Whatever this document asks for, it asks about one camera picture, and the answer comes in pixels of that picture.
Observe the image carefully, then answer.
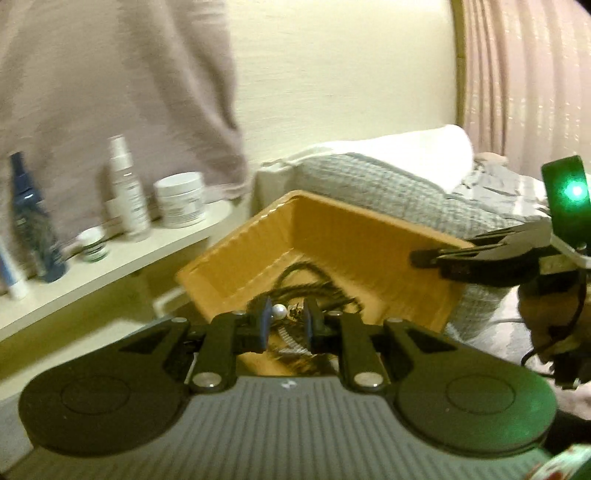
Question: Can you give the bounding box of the white cream jar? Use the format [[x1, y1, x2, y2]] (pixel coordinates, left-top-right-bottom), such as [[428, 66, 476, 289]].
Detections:
[[153, 172, 207, 229]]

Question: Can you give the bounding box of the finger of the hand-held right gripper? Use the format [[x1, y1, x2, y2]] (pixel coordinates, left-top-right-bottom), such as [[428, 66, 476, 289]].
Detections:
[[471, 224, 552, 247], [410, 244, 550, 283]]

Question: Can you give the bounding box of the patterned cloth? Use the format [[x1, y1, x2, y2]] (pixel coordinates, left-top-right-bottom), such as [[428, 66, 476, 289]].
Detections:
[[531, 440, 591, 480]]

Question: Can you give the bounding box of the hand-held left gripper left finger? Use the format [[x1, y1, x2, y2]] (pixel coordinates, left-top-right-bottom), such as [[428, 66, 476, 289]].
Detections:
[[117, 298, 274, 393]]

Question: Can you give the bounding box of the clear spray bottle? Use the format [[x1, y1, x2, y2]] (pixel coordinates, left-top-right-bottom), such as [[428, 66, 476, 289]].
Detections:
[[105, 135, 152, 243]]

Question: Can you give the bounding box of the black cable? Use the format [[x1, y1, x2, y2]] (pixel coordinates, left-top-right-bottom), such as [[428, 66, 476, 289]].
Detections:
[[522, 277, 591, 391]]

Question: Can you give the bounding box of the person's right hand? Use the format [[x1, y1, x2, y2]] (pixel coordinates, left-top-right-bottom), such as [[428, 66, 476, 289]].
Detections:
[[519, 286, 587, 361]]

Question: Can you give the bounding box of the white tube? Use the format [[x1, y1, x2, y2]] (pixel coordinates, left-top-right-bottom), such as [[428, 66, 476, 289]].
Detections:
[[0, 240, 29, 301]]

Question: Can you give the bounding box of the mauve fleece towel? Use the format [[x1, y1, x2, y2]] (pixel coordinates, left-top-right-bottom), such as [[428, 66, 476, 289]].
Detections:
[[0, 0, 252, 241]]

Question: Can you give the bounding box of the grey woven pillow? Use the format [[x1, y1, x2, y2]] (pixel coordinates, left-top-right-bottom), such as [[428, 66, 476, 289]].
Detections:
[[295, 152, 550, 340]]

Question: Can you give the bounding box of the pink curtain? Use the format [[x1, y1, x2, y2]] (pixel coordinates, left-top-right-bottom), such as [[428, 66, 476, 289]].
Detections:
[[450, 0, 591, 185]]

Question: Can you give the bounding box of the white quilted pillow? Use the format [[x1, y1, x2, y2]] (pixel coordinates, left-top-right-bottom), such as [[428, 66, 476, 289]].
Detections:
[[256, 124, 476, 217]]

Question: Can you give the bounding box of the small green jar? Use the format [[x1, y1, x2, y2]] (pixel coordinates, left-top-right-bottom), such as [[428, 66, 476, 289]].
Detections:
[[76, 227, 110, 264]]

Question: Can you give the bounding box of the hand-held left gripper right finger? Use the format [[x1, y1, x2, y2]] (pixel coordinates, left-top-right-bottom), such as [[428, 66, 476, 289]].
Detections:
[[301, 298, 455, 393]]

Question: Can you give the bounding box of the yellow plastic tray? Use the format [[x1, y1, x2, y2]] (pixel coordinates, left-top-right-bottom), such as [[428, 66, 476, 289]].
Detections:
[[175, 189, 472, 365]]

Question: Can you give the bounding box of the black cord necklace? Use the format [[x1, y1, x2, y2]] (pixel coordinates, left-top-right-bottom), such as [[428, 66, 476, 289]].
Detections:
[[247, 259, 363, 324]]

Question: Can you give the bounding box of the lavender bed blanket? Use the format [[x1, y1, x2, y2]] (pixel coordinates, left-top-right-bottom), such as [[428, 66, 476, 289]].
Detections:
[[450, 152, 552, 220]]

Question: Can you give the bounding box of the pearl necklace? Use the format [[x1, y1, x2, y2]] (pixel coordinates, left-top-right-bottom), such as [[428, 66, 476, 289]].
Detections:
[[272, 302, 315, 358]]

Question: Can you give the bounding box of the cream shelf unit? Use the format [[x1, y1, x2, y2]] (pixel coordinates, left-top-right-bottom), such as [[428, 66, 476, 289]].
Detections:
[[0, 198, 234, 344]]

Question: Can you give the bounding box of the dark blue bottle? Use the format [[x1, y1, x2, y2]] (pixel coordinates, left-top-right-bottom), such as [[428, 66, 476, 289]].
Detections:
[[9, 151, 69, 283]]

